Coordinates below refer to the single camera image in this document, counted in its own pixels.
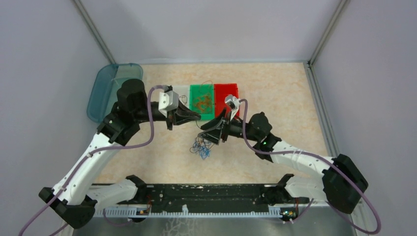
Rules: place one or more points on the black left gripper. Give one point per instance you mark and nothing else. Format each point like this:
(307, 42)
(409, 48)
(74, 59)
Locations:
(174, 116)

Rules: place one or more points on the right aluminium side rail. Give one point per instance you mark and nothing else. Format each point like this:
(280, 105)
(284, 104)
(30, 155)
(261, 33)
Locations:
(325, 123)

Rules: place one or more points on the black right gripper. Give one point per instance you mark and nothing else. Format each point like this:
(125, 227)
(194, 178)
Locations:
(214, 135)

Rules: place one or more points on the white plastic bin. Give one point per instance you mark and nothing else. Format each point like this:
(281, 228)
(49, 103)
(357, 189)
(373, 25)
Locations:
(184, 93)

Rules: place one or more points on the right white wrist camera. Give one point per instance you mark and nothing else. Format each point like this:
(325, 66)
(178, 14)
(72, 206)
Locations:
(233, 103)

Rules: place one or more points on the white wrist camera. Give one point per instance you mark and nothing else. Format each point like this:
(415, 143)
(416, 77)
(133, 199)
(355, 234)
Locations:
(168, 100)
(233, 103)

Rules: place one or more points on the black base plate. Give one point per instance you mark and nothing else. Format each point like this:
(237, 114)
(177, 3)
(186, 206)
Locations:
(206, 198)

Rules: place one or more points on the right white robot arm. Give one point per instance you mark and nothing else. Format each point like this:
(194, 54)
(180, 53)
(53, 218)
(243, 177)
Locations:
(332, 179)

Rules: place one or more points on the green plastic bin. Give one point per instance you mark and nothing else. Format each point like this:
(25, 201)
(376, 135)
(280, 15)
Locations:
(202, 100)

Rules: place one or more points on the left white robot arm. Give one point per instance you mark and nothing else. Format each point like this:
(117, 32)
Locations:
(72, 198)

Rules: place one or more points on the aluminium frame post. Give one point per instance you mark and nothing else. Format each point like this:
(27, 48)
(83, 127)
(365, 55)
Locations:
(88, 21)
(342, 5)

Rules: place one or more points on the red plastic bin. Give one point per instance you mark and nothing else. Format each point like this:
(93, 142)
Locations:
(221, 91)

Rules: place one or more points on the teal translucent plastic tray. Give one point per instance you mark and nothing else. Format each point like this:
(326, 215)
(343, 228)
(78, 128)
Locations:
(104, 92)

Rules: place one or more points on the right aluminium frame post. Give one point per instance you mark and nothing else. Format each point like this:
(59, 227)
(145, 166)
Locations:
(342, 5)

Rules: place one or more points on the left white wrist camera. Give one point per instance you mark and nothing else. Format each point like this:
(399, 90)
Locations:
(168, 100)

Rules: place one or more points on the left aluminium frame post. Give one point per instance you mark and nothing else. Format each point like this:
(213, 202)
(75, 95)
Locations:
(88, 21)

